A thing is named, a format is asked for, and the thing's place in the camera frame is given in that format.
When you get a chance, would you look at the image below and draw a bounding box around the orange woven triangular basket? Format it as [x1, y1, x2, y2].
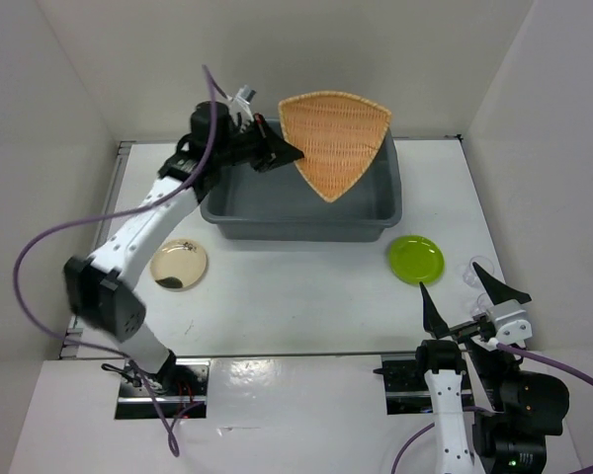
[278, 91, 392, 202]

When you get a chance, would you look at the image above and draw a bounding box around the grey plastic bin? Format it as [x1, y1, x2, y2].
[201, 133, 402, 242]

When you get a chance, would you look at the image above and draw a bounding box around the clear plastic cup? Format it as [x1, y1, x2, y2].
[462, 256, 495, 316]

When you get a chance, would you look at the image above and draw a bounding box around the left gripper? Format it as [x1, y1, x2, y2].
[215, 114, 305, 174]

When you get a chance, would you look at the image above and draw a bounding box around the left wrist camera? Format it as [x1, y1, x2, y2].
[227, 85, 256, 119]

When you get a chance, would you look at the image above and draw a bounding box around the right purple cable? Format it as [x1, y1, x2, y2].
[392, 343, 593, 474]

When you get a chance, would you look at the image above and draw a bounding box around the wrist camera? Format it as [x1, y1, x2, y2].
[227, 85, 256, 119]
[486, 299, 533, 345]

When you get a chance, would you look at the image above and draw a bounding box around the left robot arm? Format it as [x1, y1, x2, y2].
[63, 102, 303, 395]

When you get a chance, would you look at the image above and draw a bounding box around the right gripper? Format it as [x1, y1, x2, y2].
[419, 257, 533, 408]

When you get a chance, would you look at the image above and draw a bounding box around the cream ceramic plate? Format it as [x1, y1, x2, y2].
[149, 239, 209, 291]

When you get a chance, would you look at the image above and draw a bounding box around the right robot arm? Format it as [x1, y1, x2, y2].
[413, 264, 569, 473]

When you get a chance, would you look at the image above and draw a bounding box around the green plastic plate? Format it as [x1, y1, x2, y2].
[386, 235, 446, 285]

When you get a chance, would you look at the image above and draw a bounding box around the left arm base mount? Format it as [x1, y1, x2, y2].
[101, 358, 211, 420]

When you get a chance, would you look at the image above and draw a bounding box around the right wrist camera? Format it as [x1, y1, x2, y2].
[486, 299, 533, 345]

